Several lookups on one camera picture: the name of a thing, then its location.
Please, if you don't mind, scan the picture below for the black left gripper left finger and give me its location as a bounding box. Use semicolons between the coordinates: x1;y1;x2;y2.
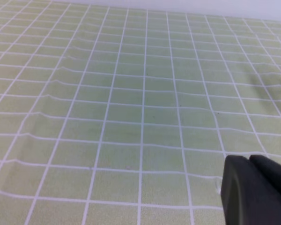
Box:
221;155;281;225

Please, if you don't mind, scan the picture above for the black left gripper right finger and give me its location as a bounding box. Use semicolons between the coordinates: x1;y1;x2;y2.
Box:
249;155;281;195

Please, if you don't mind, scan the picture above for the green checkered tablecloth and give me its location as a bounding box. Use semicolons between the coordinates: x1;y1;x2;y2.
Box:
0;0;281;225

